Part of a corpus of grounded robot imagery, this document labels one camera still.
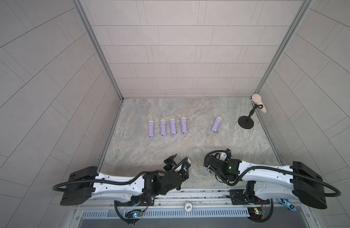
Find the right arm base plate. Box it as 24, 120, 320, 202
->
226, 190, 270, 205

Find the blue tag on rail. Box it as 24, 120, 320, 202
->
277, 199, 297, 211

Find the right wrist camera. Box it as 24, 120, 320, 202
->
219, 151, 232, 162

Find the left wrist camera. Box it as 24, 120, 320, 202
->
179, 159, 191, 176

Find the purple flashlight horizontal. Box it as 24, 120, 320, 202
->
160, 119, 167, 136

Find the right circuit board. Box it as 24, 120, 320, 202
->
247, 207, 267, 221

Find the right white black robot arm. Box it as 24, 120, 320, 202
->
204, 149, 341, 210

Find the left green circuit board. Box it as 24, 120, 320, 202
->
125, 209, 144, 219

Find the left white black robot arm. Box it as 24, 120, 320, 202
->
52, 155, 191, 206

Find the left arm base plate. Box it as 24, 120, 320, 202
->
116, 194, 155, 207

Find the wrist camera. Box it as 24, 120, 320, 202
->
179, 159, 191, 176
219, 151, 232, 162

